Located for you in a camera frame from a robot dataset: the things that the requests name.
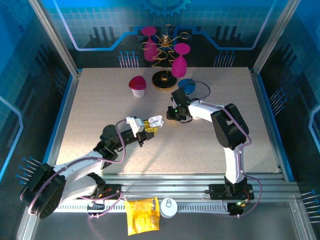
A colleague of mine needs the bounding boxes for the aluminium frame post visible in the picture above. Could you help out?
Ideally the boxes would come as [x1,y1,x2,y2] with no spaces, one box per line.
[251,0,302,73]
[26,0,83,77]

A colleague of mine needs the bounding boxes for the white slotted cable tray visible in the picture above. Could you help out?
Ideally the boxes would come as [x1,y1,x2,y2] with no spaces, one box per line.
[39,201,232,214]

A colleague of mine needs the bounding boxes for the white cup blue lid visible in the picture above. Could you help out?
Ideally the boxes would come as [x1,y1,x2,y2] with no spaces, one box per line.
[177,78,197,96]

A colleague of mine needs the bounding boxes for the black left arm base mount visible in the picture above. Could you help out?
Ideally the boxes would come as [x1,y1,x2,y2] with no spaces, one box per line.
[76,183,123,201]

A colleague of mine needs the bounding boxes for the aluminium table side rail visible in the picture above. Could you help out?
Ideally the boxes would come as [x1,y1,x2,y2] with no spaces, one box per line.
[249,67,296,181]
[44,69,83,163]

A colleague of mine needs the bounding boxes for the aluminium mounting rail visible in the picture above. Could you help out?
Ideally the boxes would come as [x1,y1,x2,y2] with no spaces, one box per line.
[29,172,300,202]

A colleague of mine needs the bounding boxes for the pink wine glass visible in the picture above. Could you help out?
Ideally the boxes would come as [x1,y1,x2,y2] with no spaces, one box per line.
[171,42,191,78]
[140,26,159,62]

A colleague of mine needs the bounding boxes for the white tin can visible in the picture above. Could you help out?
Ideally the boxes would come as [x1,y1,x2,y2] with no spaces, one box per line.
[159,197,179,219]

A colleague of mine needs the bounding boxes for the white cup red lid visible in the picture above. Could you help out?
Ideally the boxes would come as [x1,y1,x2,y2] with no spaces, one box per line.
[128,75,147,99]

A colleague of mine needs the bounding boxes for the black controller box green light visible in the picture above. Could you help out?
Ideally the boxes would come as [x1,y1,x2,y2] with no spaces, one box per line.
[226,199,249,218]

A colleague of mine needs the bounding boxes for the yellow snack bag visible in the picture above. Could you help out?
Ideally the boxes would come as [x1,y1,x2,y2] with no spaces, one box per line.
[124,196,161,236]

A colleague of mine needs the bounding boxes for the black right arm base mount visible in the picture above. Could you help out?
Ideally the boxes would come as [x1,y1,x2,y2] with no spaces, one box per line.
[208,183,255,201]

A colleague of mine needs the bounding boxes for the gold wire glass rack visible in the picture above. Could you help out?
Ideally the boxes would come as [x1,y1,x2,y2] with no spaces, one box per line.
[139,24,191,91]

